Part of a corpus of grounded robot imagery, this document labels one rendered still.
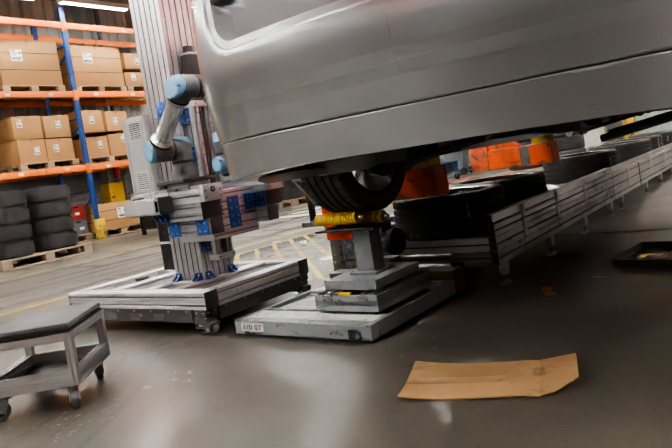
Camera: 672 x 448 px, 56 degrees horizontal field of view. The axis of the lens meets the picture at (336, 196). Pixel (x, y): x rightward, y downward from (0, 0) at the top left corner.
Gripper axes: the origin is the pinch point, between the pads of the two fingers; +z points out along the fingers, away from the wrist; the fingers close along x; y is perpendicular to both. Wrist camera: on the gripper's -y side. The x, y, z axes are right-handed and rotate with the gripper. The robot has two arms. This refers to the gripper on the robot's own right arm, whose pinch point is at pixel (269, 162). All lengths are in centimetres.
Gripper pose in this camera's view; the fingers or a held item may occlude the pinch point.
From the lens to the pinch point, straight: 323.5
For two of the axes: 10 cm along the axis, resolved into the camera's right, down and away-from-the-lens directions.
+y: -1.5, -9.9, -0.5
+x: -7.9, 0.9, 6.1
